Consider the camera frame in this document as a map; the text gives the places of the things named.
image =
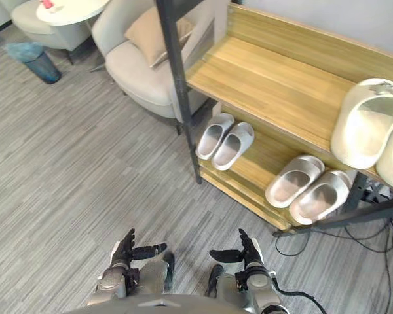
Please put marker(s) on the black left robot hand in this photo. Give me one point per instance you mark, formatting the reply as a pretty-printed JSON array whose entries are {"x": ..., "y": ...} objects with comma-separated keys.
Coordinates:
[{"x": 126, "y": 247}]

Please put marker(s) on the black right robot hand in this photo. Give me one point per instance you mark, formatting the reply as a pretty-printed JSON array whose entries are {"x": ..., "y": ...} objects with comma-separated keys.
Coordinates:
[{"x": 246, "y": 250}]

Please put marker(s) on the dark right robot foot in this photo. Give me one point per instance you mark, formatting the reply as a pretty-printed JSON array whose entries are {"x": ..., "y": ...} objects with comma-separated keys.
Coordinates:
[{"x": 213, "y": 279}]

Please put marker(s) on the dark robot foot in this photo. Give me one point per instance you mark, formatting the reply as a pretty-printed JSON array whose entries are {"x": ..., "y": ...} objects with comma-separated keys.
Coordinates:
[
  {"x": 213, "y": 279},
  {"x": 169, "y": 269}
]

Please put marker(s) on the dark left robot foot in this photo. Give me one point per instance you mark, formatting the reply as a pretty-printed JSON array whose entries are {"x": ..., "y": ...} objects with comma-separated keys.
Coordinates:
[{"x": 169, "y": 269}]

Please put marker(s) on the silver robot body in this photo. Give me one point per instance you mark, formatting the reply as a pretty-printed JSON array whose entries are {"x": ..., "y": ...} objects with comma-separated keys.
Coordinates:
[{"x": 157, "y": 294}]

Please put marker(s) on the grey slipper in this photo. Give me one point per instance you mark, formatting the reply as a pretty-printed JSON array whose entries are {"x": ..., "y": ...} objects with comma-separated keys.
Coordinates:
[
  {"x": 233, "y": 145},
  {"x": 213, "y": 135},
  {"x": 319, "y": 198},
  {"x": 293, "y": 181}
]

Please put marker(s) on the beige armchair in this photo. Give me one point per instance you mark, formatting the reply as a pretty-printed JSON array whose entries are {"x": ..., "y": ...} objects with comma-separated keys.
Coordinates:
[
  {"x": 144, "y": 65},
  {"x": 26, "y": 23}
]

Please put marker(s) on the dark blue waste bin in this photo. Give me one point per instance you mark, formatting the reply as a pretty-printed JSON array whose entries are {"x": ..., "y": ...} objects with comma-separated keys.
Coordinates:
[{"x": 39, "y": 62}]

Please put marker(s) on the tan cushion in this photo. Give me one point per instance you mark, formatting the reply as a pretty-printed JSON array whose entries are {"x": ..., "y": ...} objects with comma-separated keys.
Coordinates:
[{"x": 150, "y": 36}]

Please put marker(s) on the round white side table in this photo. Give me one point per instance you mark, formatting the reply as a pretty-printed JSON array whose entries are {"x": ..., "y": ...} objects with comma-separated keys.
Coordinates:
[{"x": 68, "y": 16}]

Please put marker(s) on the pink object on table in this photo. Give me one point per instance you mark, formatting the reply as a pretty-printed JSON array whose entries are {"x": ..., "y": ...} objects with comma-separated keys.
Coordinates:
[{"x": 47, "y": 4}]

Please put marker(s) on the wooden shoe rack black frame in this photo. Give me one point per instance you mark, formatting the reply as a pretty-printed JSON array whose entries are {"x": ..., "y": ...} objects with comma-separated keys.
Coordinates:
[{"x": 281, "y": 98}]

